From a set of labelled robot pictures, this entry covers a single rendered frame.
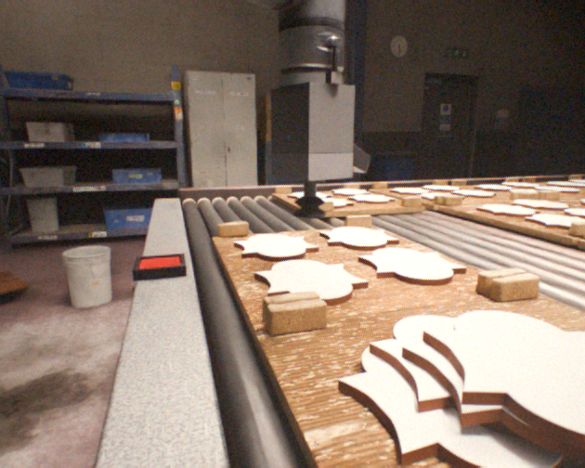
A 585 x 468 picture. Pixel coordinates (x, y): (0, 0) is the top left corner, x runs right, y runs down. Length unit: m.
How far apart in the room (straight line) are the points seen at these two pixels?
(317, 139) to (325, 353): 0.22
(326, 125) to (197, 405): 0.30
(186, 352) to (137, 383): 0.06
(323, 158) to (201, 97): 4.54
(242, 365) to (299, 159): 0.23
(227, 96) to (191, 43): 0.92
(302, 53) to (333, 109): 0.07
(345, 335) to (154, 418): 0.18
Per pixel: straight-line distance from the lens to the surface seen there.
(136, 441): 0.33
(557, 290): 0.66
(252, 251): 0.64
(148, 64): 5.52
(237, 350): 0.41
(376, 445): 0.28
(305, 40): 0.47
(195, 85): 4.97
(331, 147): 0.46
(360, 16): 5.02
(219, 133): 4.96
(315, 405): 0.31
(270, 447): 0.30
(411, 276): 0.54
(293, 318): 0.39
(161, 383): 0.38
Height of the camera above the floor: 1.12
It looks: 13 degrees down
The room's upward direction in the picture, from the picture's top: straight up
